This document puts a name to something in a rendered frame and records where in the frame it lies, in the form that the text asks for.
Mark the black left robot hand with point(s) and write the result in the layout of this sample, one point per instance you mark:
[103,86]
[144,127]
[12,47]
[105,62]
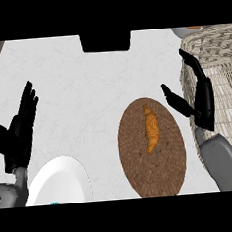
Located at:
[20,135]

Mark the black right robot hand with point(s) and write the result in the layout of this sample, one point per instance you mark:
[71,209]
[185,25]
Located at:
[204,104]

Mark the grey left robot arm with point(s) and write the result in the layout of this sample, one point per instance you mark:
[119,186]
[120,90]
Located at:
[12,190]

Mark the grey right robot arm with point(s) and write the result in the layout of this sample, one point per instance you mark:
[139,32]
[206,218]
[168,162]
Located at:
[220,162]

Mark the beige wicker basket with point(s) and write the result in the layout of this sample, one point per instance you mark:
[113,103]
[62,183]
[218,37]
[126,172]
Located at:
[221,76]

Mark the orange croissant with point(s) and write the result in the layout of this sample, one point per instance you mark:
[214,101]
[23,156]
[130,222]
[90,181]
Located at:
[152,130]

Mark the brown oval placemat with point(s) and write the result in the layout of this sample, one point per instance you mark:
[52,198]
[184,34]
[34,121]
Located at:
[152,147]

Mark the white plate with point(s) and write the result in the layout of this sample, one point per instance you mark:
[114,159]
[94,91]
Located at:
[59,183]

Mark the grey bowl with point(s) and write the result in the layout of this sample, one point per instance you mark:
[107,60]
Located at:
[183,31]

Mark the black box appliance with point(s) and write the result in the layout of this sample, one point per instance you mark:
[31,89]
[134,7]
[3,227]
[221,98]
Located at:
[105,41]

